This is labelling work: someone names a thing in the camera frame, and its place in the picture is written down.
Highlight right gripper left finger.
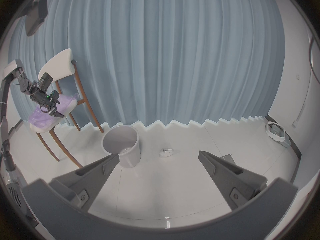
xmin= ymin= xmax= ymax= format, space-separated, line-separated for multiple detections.
xmin=49 ymin=153 xmax=120 ymax=214

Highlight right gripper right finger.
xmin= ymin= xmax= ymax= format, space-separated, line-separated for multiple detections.
xmin=198 ymin=150 xmax=268 ymax=212

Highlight white trash bin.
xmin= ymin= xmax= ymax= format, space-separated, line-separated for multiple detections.
xmin=101 ymin=125 xmax=141 ymax=169

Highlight purple plastic bag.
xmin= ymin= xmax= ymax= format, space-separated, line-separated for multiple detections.
xmin=28 ymin=93 xmax=80 ymax=128

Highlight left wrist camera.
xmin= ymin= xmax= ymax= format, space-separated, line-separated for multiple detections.
xmin=49 ymin=90 xmax=61 ymax=104

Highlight white plastic tray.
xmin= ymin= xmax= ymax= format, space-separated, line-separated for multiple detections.
xmin=265 ymin=121 xmax=292 ymax=148

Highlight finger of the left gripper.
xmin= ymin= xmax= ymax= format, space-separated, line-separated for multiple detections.
xmin=49 ymin=109 xmax=65 ymax=119

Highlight blue-grey curtain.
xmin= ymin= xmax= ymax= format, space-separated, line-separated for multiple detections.
xmin=7 ymin=0 xmax=287 ymax=134

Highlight white cushioned wooden chair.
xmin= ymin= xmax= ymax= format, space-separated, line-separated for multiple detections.
xmin=29 ymin=48 xmax=104 ymax=169

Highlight black cable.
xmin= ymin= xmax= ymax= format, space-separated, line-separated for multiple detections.
xmin=309 ymin=36 xmax=320 ymax=84

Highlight white paper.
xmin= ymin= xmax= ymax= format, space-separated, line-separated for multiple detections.
xmin=159 ymin=148 xmax=175 ymax=159

